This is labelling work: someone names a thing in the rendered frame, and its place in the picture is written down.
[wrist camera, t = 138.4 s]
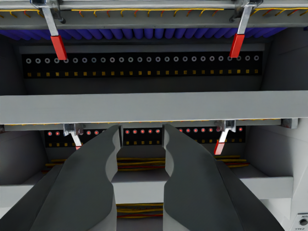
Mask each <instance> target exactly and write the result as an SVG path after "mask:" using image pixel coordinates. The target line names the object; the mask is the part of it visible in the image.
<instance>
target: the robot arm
mask: <svg viewBox="0 0 308 231"><path fill-rule="evenodd" d="M122 147H123V125H119V124H117V125H113V126H111V127H110V128H108V129H106V130H105V131H103V132H102V133H100V134H99V135H97V136H96V137H94V138H93V139H91V140H90V141H88V142H86V143H85V144H84V145H83V146H81V147H80V148H79V149H77V150H76V151H75V152H74V153H73V154H72V155H71V156H70V157H69V158H68V159H67V160H66V161H65V162H64V163H63V164H60V165H54V166H53V167H52V168H51V169H50V170H49V171H48V172H47V173H46V174H45V175H44V176H43V177H42V178H41V179H40V180H39V181H38V182H37V183H36V184H35V185H34V186H33V187H32V188H31V189H30V190H29V191H28V192H27V193H26V194H25V195H24V196H23V197H22V198H21V199H20V200H19V201H18V202H17V203H16V204H15V205H14V206H13V207H12V208H11V209H10V210H9V211H8V212H7V213H6V214H5V215H4V216H3V217H2V218H1V219H0V231H116V219H117V210H116V201H115V194H114V188H113V185H112V183H111V180H112V178H113V176H114V175H115V174H116V172H117V171H118V167H117V159H116V154H117V153H118V151H119V150H120V148H122ZM162 147H164V149H165V150H166V155H165V170H166V172H167V173H168V174H169V176H170V178H169V180H168V181H167V182H166V183H165V185H164V204H163V231H285V230H284V229H283V227H282V226H281V225H280V223H279V222H278V220H277V219H276V218H275V217H274V216H273V215H272V213H271V212H270V211H269V210H268V209H267V208H266V207H265V205H264V204H263V203H262V202H261V201H260V200H259V199H258V198H257V197H256V196H255V195H254V194H253V193H252V192H251V191H250V190H249V188H248V187H247V186H246V185H245V184H244V183H243V182H242V181H241V180H240V179H239V178H238V177H237V176H236V175H235V174H234V173H233V171H232V170H231V169H230V168H229V167H228V166H227V165H226V164H225V163H224V162H223V161H222V160H216V159H215V158H214V157H213V156H212V154H211V153H210V152H209V151H208V150H207V149H205V148H204V147H203V146H202V145H201V144H199V143H198V142H196V141H195V140H193V139H192V138H190V137H189V136H187V135H186V134H184V133H183V132H181V131H179V130H178V129H176V128H175V127H173V126H172V125H171V124H162Z"/></svg>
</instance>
